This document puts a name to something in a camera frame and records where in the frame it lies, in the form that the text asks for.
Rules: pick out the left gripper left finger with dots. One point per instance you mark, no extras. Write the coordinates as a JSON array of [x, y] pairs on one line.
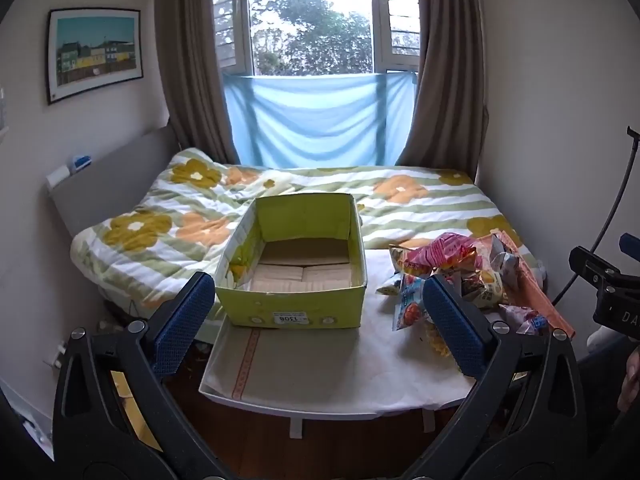
[[113, 416]]

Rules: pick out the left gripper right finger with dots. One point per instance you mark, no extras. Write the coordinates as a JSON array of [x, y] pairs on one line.
[[521, 416]]

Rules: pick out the pink striped snack bag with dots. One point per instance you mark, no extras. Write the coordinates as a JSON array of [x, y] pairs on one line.
[[450, 252]]

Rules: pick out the person right hand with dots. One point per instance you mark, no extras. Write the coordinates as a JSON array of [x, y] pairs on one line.
[[630, 387]]

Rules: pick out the orange floral towel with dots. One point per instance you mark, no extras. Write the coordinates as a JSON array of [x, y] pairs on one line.
[[529, 293]]

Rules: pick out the blue orange snack pack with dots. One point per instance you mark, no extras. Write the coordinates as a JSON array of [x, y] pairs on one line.
[[410, 307]]

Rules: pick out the floral striped quilt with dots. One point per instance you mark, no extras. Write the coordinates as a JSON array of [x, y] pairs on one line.
[[192, 209]]

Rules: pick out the grey bed headboard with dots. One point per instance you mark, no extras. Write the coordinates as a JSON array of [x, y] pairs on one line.
[[114, 183]]

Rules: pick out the yellow-green cardboard box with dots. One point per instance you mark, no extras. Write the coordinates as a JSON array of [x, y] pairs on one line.
[[295, 262]]

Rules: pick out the right brown curtain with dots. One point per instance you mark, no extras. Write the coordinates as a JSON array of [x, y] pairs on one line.
[[450, 114]]

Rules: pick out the brown curtain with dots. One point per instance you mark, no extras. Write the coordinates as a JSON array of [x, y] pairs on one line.
[[191, 79], [450, 114]]

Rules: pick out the left brown curtain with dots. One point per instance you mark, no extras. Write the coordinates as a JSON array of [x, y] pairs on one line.
[[191, 79]]

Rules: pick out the light blue window cloth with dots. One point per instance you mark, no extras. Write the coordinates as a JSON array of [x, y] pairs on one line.
[[320, 121]]

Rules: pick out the framed building picture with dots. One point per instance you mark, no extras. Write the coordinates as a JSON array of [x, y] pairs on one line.
[[91, 48]]

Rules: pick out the window with white frame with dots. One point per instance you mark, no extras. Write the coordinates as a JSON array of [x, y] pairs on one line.
[[316, 37]]

